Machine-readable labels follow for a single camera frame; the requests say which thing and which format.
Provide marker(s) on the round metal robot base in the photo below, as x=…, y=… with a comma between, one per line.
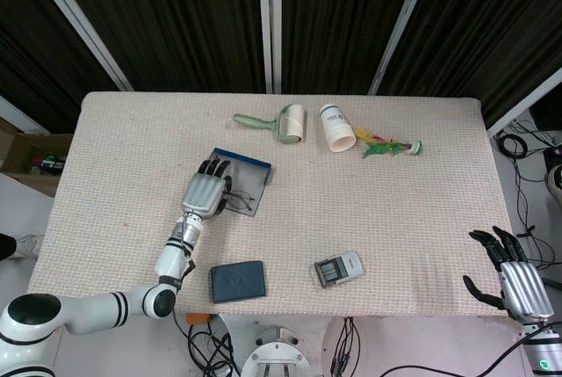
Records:
x=274, y=353

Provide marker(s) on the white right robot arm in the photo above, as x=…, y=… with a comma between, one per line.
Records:
x=544, y=350

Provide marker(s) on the dark blue wallet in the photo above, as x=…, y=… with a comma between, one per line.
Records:
x=237, y=281

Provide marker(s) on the beige waffle tablecloth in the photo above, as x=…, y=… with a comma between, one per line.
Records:
x=351, y=210

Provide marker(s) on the white shoe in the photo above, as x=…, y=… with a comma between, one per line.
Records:
x=30, y=245

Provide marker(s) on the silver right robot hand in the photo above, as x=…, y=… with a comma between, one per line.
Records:
x=524, y=289

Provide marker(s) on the black eyeglasses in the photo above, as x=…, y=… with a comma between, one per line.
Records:
x=239, y=201

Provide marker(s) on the small orange object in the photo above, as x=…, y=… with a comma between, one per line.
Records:
x=197, y=318

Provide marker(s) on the brown cardboard box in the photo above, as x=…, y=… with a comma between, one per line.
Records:
x=17, y=148

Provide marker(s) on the green lint roller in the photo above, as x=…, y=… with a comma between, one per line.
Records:
x=294, y=124

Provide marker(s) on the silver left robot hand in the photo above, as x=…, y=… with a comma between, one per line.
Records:
x=204, y=192

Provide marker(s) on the black pleated curtain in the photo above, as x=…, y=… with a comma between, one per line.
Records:
x=184, y=21

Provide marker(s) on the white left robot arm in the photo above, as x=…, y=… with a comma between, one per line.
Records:
x=171, y=258

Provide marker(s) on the green yellow feather shuttlecock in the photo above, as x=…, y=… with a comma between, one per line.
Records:
x=415, y=147

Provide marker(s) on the aluminium frame post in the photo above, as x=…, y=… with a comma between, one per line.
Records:
x=401, y=25
x=79, y=21
x=527, y=102
x=268, y=21
x=19, y=115

